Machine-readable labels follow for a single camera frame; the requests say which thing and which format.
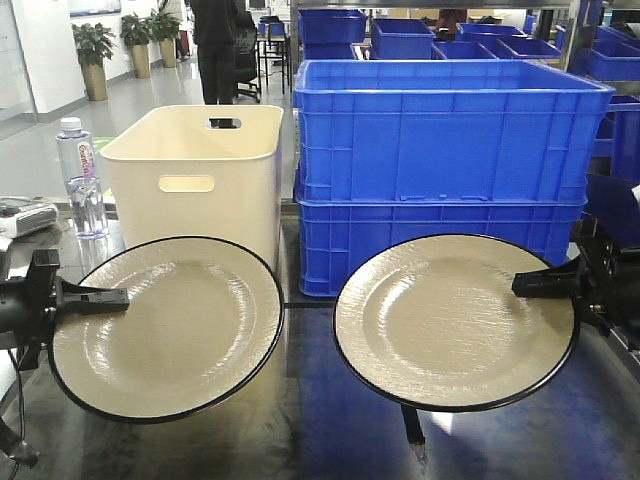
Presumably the grey handheld device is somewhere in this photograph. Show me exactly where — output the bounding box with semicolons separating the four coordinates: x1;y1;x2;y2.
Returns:
1;196;58;239

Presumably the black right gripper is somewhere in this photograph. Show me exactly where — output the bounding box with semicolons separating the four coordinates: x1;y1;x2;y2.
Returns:
511;218;639;336

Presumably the person in dark clothes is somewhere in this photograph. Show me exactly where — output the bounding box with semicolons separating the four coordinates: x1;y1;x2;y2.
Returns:
190;0;238;105

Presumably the cream plastic bin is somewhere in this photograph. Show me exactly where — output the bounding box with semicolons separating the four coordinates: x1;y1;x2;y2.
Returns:
101;104;284;266

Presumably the beige plate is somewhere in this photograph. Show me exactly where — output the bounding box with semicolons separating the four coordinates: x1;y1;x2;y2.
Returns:
48;236;284;423
333;234;579;412

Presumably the large blue plastic crate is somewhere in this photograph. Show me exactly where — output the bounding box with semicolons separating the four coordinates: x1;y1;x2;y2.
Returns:
294;60;613;297

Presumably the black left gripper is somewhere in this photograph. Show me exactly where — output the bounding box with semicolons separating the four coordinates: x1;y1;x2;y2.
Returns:
1;249;129;370

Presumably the clear water bottle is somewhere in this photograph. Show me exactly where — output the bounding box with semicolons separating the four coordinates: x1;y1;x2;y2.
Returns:
56;117;108;239

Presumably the black cable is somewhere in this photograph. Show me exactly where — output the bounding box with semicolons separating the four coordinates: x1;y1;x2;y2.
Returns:
0;347;40;480

